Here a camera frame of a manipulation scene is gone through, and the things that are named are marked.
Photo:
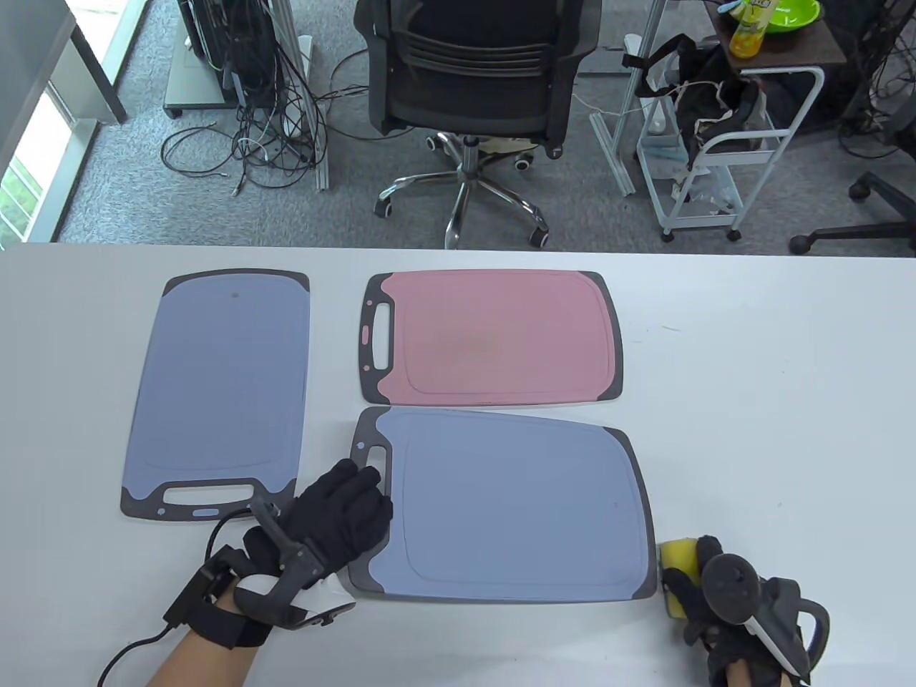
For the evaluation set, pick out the person's left hand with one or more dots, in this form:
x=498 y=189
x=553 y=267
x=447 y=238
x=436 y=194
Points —
x=343 y=508

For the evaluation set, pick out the person's right hand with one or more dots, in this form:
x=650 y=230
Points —
x=690 y=608

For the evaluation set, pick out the grey white hand controller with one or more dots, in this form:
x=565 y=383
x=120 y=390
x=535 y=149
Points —
x=730 y=583
x=286 y=608

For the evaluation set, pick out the yellow green sponge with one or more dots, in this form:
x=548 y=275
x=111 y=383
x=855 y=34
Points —
x=676 y=554

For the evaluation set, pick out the blue cutting board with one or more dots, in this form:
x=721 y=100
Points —
x=222 y=372
x=501 y=501

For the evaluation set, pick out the pink cutting board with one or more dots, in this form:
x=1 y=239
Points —
x=501 y=336

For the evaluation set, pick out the person's left forearm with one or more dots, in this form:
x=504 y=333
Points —
x=200 y=665

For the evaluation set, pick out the person's right forearm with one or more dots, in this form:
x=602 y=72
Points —
x=738 y=676

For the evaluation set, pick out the black office chair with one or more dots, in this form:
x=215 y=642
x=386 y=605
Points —
x=472 y=93

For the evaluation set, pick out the grey cart base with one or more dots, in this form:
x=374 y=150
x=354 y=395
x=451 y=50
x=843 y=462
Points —
x=193 y=86

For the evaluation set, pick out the window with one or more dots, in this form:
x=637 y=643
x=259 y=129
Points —
x=21 y=193

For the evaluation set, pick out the black chair base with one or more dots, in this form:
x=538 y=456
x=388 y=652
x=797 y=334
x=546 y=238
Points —
x=873 y=189

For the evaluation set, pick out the white power strip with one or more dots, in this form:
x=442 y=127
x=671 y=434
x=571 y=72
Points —
x=304 y=50

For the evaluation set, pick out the black computer tower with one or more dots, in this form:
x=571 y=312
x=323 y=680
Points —
x=215 y=43

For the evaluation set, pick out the black bag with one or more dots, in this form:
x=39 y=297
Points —
x=708 y=86

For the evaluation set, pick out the yellow drink bottle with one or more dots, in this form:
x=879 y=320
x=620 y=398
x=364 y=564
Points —
x=748 y=39

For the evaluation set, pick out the white cart brown top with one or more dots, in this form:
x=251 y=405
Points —
x=809 y=43

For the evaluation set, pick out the light blue plastic item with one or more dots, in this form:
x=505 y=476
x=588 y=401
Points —
x=730 y=7

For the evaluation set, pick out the green bowl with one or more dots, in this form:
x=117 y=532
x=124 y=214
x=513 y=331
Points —
x=794 y=14

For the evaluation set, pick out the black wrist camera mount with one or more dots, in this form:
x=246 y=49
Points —
x=215 y=622

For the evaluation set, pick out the aluminium frame leg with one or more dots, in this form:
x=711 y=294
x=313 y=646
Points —
x=615 y=164
x=322 y=172

